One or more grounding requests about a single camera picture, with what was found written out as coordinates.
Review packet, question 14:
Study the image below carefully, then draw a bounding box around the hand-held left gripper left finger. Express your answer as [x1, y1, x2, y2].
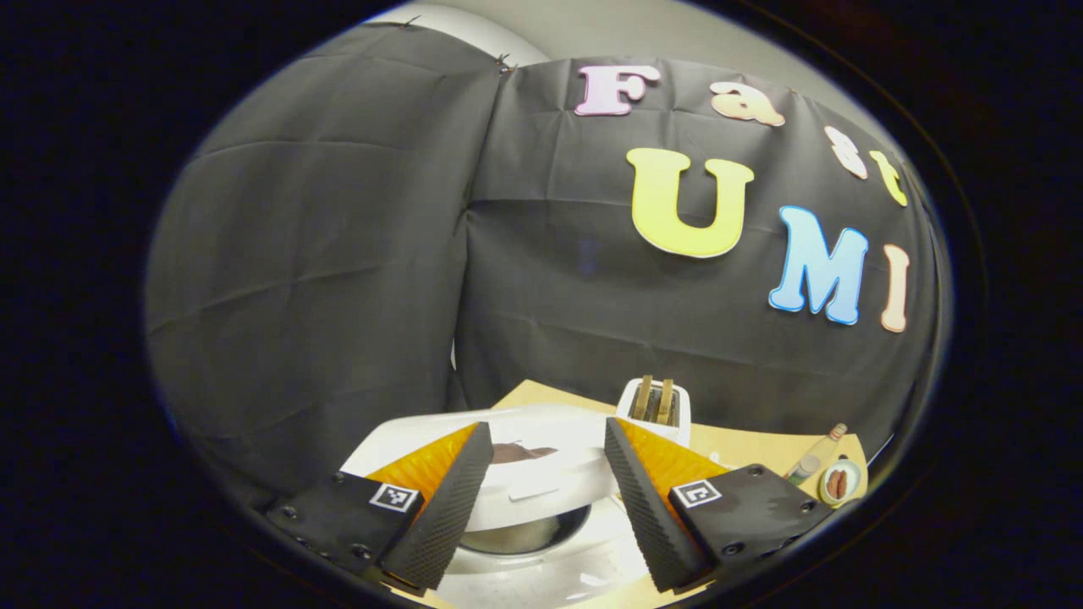
[267, 421, 495, 593]

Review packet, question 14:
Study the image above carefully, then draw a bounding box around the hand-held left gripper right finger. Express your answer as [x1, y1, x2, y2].
[603, 416, 834, 593]

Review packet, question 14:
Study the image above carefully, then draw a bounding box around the white rice cooker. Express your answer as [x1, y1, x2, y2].
[338, 403, 653, 608]

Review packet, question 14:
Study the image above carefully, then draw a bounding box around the white toaster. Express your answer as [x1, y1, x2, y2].
[614, 376, 693, 447]

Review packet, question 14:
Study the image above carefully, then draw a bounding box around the clear plastic water bottle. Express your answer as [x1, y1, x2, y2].
[786, 422, 849, 486]

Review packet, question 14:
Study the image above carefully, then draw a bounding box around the pale green plate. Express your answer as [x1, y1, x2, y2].
[817, 458, 863, 508]

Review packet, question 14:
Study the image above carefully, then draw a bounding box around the black backdrop cloth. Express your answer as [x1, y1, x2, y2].
[144, 21, 945, 508]

